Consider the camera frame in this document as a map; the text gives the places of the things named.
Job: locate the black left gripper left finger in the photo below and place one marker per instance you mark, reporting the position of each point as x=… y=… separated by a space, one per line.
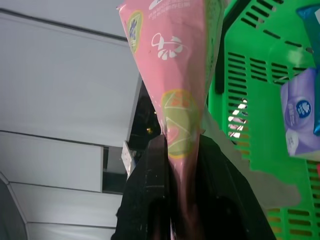
x=143 y=195

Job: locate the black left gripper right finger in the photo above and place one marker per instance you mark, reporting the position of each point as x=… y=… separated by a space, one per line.
x=225 y=200

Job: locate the pink snack packet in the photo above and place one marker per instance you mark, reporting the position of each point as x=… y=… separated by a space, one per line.
x=172 y=65

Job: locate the green plastic basket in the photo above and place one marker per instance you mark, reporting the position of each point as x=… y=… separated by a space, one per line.
x=265 y=107

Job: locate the purple tissue pack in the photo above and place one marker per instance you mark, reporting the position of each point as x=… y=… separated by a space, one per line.
x=300 y=110

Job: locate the blue foil packet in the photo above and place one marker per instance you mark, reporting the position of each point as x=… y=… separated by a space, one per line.
x=311 y=22

